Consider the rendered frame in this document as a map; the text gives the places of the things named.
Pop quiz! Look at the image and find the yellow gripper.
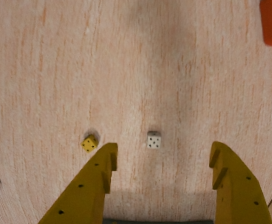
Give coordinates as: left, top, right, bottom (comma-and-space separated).
37, 141, 272, 224

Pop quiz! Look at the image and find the yellow die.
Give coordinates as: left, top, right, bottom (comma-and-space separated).
80, 133, 99, 153

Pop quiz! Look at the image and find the white die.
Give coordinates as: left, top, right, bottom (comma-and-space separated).
146, 131, 161, 148

